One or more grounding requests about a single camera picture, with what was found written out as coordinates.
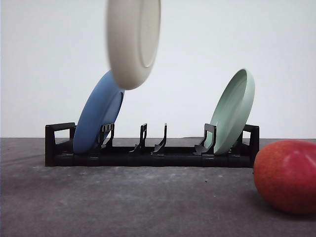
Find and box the white plate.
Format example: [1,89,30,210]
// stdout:
[106,0,161,90]

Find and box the blue plate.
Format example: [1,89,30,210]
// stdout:
[73,70,125,154]

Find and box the red pomegranate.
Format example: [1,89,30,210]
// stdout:
[253,139,316,214]

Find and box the black plastic dish rack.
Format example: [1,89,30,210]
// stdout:
[45,122,260,167]

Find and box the green plate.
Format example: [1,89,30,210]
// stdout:
[205,69,255,155]

